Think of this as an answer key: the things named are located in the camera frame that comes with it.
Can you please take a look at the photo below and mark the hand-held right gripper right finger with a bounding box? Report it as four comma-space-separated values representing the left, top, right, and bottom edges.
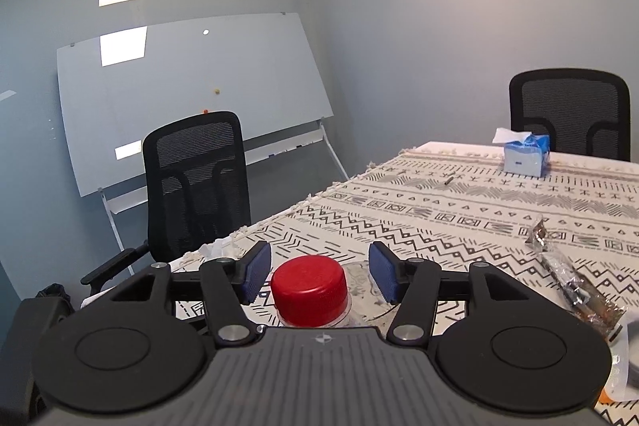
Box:
368, 240, 531, 347

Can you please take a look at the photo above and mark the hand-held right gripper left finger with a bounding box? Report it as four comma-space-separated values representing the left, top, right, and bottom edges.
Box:
107, 240, 273, 347

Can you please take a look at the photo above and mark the clear plastic bottle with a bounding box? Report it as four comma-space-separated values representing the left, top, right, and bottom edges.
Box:
274, 262, 389, 330

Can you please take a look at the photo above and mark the red bottle cap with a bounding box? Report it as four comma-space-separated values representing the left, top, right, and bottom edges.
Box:
270, 255, 349, 323

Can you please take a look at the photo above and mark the crumpled white tissue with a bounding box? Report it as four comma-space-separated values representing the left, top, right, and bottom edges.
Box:
198, 238, 239, 262

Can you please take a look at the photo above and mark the patterned white tablecloth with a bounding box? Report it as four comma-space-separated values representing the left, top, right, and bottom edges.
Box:
169, 141, 639, 426

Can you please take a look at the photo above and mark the black mesh office chair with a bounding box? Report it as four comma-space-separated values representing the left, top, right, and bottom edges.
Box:
508, 68, 632, 162
81, 111, 252, 296

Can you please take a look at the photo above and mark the blue tissue box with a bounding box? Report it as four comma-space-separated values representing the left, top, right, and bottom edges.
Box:
492, 127, 550, 178

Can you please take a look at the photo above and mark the white whiteboard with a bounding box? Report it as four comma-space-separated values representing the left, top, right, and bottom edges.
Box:
56, 12, 335, 198

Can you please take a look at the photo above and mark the crumpled snack wrapper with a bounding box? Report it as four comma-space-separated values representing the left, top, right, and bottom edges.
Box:
524, 215, 626, 338

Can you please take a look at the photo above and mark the black bag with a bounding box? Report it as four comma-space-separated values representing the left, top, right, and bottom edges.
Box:
36, 283, 69, 303

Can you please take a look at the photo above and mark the white plastic cup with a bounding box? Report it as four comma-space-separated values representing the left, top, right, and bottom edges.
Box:
598, 313, 639, 403

